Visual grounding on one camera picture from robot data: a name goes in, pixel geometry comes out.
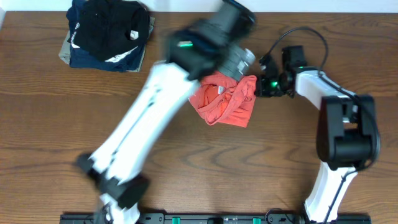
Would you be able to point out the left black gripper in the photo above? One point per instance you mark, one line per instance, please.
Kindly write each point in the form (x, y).
(236, 66)

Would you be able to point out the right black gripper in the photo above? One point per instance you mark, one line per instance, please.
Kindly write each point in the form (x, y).
(265, 88)

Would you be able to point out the red printed t-shirt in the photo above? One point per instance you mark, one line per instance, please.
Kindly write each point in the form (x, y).
(222, 99)

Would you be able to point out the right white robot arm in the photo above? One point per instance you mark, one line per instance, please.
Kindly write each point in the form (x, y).
(347, 139)

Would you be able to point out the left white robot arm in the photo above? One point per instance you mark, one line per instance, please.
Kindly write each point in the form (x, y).
(192, 53)

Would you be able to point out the navy folded shirt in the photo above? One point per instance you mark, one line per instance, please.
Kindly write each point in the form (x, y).
(108, 35)

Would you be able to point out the black folded shirt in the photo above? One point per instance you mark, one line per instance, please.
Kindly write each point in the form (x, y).
(109, 28)

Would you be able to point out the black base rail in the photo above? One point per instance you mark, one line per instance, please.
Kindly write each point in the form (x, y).
(159, 218)

